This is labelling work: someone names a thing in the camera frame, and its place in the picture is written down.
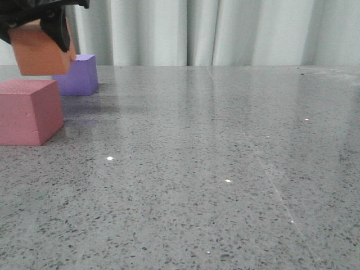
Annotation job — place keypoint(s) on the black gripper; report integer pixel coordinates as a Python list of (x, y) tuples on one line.
[(52, 17)]

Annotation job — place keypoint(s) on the grey-green curtain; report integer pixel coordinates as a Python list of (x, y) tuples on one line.
[(203, 33)]

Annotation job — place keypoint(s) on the red foam cube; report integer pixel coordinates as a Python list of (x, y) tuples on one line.
[(31, 111)]

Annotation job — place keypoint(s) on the purple foam cube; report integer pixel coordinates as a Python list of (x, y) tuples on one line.
[(81, 79)]

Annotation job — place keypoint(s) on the orange foam cube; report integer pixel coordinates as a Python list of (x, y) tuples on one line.
[(37, 54)]

